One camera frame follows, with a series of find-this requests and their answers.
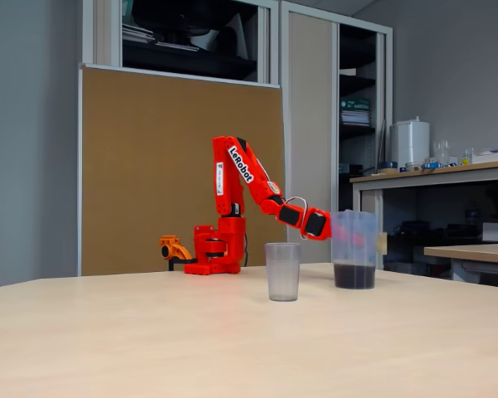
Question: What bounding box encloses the clear plastic measuring jug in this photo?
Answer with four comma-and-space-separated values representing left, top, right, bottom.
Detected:
330, 209, 388, 290

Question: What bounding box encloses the brown pin board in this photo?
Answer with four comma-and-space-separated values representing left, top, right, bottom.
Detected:
77, 63, 288, 278

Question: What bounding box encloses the green labelled box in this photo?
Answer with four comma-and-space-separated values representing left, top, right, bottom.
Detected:
339, 98, 370, 111

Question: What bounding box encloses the clear glass beaker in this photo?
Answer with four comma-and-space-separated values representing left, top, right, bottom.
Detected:
433, 139, 452, 166

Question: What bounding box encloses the wooden top side table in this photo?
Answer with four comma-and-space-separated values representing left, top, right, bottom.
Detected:
423, 242, 498, 288

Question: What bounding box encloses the clear plastic cup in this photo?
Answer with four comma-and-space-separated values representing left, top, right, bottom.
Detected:
264, 242, 302, 303

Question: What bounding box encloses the stack of papers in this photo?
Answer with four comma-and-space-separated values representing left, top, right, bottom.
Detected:
340, 109, 372, 128

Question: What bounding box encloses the grey tambour door cabinet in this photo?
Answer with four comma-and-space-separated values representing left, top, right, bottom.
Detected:
81, 0, 394, 270

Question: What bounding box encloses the orange table clamp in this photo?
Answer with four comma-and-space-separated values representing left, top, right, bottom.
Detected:
159, 235, 196, 271

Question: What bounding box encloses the stack of documents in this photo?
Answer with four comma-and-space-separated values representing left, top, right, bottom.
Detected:
122, 22, 157, 45

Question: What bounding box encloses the white folded sheet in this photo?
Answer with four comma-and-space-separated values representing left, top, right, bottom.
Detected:
189, 12, 250, 61

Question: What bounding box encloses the white flat box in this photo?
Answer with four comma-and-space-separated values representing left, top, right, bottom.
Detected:
471, 144, 498, 166

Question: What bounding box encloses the white cylindrical canister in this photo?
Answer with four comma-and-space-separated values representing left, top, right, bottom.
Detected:
388, 115, 432, 171

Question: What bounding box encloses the black bag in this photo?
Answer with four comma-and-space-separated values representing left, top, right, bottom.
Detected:
131, 0, 233, 37

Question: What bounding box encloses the wooden top grey bench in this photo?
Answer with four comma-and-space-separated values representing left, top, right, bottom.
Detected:
349, 159, 498, 273

